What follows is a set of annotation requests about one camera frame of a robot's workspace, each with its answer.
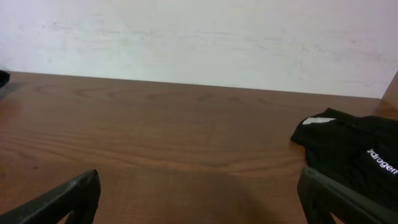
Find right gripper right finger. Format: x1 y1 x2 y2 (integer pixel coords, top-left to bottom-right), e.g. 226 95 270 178
297 167 397 224

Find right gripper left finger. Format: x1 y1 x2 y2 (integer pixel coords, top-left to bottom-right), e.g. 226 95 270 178
1 169 101 224

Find black garment with logo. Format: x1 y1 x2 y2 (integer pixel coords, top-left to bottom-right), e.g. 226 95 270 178
290 108 397 210

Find folded navy shorts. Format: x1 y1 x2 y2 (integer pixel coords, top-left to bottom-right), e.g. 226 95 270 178
0 70 11 88

